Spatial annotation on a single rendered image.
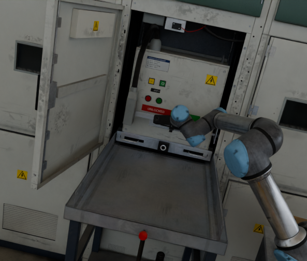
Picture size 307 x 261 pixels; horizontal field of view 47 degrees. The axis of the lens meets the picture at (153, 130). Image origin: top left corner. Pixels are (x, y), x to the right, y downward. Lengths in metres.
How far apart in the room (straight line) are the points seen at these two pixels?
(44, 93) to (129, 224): 0.57
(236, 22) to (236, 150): 0.81
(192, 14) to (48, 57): 0.79
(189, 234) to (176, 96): 0.81
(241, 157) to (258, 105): 0.72
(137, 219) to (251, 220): 0.92
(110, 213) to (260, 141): 0.61
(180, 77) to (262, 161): 0.81
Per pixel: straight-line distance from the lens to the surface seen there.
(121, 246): 2.29
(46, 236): 2.38
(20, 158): 2.18
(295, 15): 1.85
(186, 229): 1.39
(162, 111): 1.92
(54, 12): 1.29
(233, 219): 2.12
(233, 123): 1.45
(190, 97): 1.90
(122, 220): 1.36
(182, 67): 1.87
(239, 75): 1.85
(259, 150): 1.22
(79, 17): 1.45
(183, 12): 1.81
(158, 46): 1.90
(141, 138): 1.97
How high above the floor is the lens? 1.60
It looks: 19 degrees down
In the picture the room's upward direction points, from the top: 11 degrees clockwise
